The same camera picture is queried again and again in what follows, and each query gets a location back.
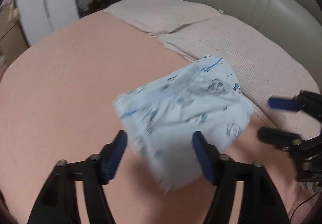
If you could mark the beige checkered bed cover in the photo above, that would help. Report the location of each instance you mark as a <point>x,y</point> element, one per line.
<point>262,67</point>

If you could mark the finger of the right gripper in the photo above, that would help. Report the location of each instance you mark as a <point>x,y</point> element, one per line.
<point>308,102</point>
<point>279,139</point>

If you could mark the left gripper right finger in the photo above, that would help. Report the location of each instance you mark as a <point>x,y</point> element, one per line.
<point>261,202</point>

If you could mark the pink fuzzy sleeve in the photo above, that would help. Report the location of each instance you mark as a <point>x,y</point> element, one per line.
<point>305,206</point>

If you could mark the white wardrobe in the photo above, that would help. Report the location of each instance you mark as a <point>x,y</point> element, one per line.
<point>45,2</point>

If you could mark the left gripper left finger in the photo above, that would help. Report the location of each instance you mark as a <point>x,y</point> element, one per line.
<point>57,200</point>

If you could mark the light blue printed pajama pants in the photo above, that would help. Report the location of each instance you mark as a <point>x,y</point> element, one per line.
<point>161,117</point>

